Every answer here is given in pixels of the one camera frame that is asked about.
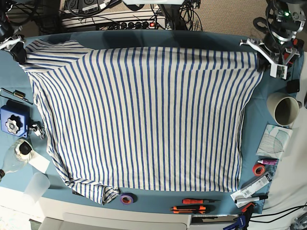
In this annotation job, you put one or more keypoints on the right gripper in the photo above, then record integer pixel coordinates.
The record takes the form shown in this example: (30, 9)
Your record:
(19, 53)

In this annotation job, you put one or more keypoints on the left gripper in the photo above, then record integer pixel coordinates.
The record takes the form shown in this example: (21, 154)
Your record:
(278, 47)

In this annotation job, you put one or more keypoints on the blue white striped T-shirt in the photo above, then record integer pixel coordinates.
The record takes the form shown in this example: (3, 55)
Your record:
(152, 118)

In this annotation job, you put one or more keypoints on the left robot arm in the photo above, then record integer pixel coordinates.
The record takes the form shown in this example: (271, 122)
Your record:
(283, 20)

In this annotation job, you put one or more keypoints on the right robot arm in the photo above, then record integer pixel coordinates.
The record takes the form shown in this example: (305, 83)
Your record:
(6, 27)

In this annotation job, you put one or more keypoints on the small black box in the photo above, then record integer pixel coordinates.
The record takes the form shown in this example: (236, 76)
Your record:
(293, 86)

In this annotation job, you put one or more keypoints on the beige ceramic mug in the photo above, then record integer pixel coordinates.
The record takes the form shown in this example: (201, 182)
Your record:
(283, 108)

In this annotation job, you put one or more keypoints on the blue box with knob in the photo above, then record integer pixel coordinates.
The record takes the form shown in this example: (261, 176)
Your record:
(15, 118)

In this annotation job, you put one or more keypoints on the leaf pattern card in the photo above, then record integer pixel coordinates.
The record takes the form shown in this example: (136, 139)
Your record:
(274, 141)

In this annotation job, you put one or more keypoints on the clear plastic bottle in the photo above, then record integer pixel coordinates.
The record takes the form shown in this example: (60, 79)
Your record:
(16, 157)

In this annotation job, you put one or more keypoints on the small purple tube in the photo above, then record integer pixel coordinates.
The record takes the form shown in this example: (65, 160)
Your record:
(268, 161)

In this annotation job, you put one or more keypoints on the black power strip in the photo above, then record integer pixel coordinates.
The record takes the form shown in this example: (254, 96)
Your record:
(131, 25)

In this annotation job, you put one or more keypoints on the orange tape roll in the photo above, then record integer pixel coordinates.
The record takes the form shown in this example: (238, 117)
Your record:
(258, 169)

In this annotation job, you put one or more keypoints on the translucent plastic cup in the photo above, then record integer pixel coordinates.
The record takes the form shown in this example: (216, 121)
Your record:
(37, 186)

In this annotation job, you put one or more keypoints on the white packaged item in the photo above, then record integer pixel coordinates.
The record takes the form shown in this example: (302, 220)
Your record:
(253, 187)

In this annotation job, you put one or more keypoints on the black marker pen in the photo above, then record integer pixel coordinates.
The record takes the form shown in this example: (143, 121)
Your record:
(251, 199)

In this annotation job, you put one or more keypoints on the red screwdriver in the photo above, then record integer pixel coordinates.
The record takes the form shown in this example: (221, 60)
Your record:
(190, 201)

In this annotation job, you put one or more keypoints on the blue black clamp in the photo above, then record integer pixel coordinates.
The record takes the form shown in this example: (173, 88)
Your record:
(242, 221)

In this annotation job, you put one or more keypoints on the orange utility knife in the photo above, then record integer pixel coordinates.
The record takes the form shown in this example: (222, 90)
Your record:
(194, 209)

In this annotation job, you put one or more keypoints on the purple tape roll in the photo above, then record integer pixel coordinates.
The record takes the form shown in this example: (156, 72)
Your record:
(127, 198)

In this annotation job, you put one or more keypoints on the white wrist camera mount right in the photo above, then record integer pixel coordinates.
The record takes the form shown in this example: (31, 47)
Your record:
(11, 42)

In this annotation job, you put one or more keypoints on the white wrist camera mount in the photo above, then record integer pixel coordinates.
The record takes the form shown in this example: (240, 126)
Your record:
(11, 42)
(278, 65)

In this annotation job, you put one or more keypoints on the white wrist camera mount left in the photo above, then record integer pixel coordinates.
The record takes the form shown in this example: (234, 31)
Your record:
(278, 65)

